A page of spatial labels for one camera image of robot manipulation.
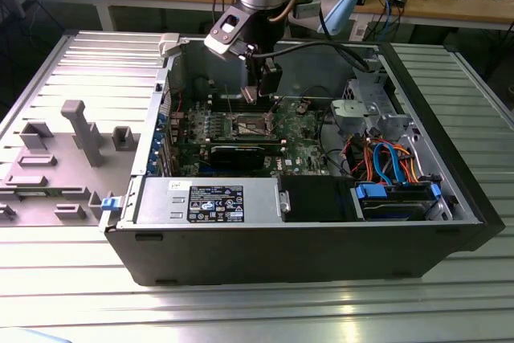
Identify green motherboard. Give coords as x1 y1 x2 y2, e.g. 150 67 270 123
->
167 93 338 178

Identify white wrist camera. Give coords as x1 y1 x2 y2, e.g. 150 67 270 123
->
203 13 251 59

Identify silver power supply unit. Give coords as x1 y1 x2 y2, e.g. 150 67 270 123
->
134 176 282 226

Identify silver green CPU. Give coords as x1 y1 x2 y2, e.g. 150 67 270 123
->
239 85 259 105

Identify black PC case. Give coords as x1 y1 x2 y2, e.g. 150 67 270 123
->
98 32 506 288

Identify thin metal locking lever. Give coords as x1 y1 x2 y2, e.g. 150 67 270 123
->
224 84 235 120

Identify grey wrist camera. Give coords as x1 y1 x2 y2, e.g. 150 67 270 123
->
291 0 322 21

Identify blue network cable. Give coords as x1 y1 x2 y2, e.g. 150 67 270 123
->
377 0 397 41

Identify RAM slot white latches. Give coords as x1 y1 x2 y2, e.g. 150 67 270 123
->
210 102 281 109
208 93 283 101

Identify CPU socket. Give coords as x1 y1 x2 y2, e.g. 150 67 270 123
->
227 111 279 139

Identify black camera cable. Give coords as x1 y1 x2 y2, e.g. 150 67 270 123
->
240 39 373 76

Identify blue flat wire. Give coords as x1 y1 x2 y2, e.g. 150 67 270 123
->
371 140 406 187

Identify black graphics card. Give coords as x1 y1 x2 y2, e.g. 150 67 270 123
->
199 142 269 178

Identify copper curved tube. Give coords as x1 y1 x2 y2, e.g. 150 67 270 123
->
267 0 297 25

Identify orange wire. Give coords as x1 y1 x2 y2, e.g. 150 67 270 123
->
348 136 377 179
381 140 422 186

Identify grey parts rack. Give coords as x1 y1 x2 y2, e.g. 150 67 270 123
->
0 99 142 228

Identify hard disk in blue carrier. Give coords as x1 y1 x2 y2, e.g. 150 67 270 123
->
351 181 443 223

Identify blue plastic case latch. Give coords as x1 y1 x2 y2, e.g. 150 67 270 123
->
100 196 122 213

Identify silver metal drive cage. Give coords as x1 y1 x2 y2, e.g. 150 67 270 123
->
329 56 417 147

